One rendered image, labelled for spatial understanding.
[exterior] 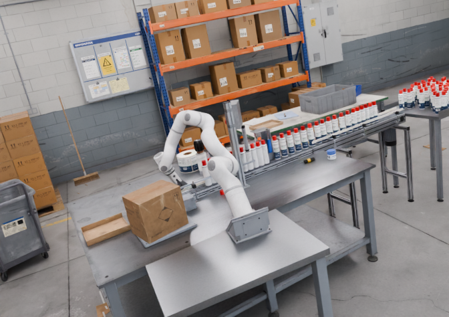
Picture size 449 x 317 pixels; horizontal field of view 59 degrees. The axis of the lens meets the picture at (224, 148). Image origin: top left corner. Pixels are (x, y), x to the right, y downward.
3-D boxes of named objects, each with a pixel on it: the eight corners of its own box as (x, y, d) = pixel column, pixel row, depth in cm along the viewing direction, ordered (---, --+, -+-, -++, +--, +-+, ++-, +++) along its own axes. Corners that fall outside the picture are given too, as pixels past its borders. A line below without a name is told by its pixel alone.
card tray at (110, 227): (122, 217, 296) (121, 212, 295) (131, 229, 273) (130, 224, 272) (81, 232, 284) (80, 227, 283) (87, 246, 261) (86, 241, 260)
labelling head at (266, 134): (268, 154, 350) (263, 127, 343) (276, 158, 339) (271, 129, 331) (254, 160, 345) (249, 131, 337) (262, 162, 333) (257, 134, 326)
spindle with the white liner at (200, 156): (207, 170, 344) (200, 137, 335) (211, 172, 336) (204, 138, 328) (198, 173, 340) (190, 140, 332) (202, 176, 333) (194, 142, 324)
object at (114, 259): (266, 136, 430) (265, 135, 429) (375, 166, 299) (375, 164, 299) (67, 206, 346) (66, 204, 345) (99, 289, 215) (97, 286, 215)
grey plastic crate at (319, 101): (336, 100, 533) (335, 83, 527) (357, 103, 498) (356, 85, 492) (299, 112, 512) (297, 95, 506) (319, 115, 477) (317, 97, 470)
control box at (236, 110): (242, 123, 309) (238, 99, 304) (240, 128, 293) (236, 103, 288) (230, 125, 311) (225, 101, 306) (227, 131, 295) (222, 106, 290)
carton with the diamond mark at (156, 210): (170, 214, 280) (161, 178, 272) (189, 223, 261) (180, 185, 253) (131, 233, 263) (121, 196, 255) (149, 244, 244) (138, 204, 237)
